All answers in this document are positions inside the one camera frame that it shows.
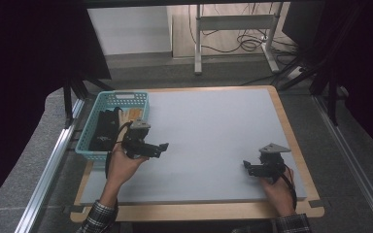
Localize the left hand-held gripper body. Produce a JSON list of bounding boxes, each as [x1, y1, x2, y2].
[[121, 118, 160, 160]]

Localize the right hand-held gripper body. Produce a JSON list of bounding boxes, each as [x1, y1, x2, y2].
[[258, 142, 292, 184]]

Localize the beige knitted glove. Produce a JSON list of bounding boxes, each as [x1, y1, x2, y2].
[[118, 111, 132, 144]]

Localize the black glove with cuff logo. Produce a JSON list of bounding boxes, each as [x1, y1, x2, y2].
[[88, 110, 112, 152]]

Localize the turquoise plastic basket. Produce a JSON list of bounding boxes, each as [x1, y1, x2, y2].
[[75, 90, 151, 163]]

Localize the person's left hand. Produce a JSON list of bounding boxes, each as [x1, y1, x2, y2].
[[106, 143, 150, 192]]

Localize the person's right hand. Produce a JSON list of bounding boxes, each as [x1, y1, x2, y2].
[[259, 167, 297, 218]]

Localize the grey tape piece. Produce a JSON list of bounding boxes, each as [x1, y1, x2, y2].
[[308, 199, 326, 209], [63, 204, 87, 215]]

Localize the black tripod stand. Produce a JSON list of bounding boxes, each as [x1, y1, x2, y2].
[[277, 48, 342, 128], [62, 68, 115, 128]]

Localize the white panel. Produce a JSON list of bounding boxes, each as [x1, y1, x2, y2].
[[86, 6, 173, 56]]

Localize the dark curtain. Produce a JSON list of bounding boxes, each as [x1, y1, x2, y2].
[[282, 0, 373, 163], [0, 0, 113, 216]]

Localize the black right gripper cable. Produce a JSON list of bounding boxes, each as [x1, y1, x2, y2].
[[281, 172, 299, 212]]

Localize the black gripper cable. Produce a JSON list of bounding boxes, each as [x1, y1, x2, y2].
[[104, 121, 133, 181], [281, 172, 299, 212]]

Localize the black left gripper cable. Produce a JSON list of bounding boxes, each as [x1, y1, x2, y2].
[[104, 121, 133, 181]]

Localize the aluminium rail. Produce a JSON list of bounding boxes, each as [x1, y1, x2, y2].
[[14, 98, 87, 233], [312, 94, 373, 233]]

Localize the black floor cables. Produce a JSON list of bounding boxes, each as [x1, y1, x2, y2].
[[187, 3, 302, 56]]

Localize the white desk frame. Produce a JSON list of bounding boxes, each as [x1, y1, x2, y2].
[[193, 3, 282, 77]]

